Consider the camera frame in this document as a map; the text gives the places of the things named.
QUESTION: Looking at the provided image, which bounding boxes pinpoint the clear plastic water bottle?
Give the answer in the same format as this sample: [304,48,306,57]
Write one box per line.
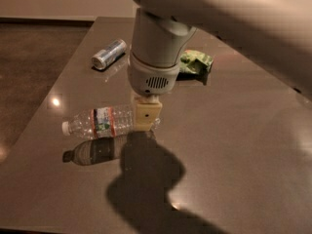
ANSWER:
[61,103,162,140]

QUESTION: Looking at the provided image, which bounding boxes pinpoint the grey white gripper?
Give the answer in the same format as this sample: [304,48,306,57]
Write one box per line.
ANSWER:
[128,53,179,132]

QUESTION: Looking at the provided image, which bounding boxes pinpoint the crumpled green chip bag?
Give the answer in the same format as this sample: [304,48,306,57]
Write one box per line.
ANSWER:
[179,50,214,75]

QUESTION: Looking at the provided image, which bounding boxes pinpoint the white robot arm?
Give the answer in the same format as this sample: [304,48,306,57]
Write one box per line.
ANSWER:
[128,0,312,98]

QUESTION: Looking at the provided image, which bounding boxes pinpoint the silver blue redbull can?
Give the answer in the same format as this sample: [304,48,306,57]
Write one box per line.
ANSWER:
[91,39,127,70]

